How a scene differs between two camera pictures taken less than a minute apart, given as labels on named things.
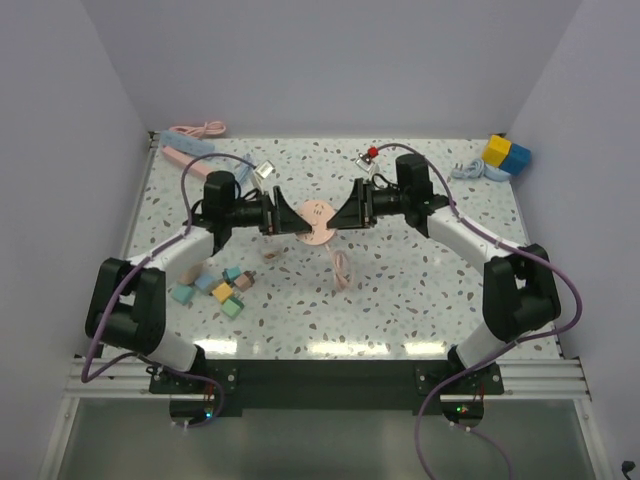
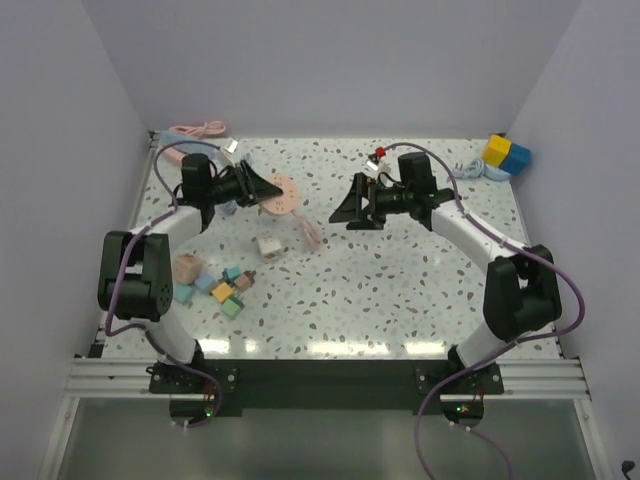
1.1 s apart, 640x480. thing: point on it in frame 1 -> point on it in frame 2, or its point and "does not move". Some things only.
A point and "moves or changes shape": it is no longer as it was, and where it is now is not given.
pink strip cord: (213, 127) does not move
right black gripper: (358, 211) does not move
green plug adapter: (232, 307) does not move
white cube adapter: (271, 256) moves or changes shape
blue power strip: (186, 144) does not move
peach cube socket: (316, 213) -> (285, 203)
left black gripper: (287, 220) -> (252, 188)
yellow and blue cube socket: (499, 151) does not move
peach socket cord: (343, 272) -> (310, 234)
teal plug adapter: (231, 273) does not move
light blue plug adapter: (183, 294) does not move
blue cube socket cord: (474, 169) does not move
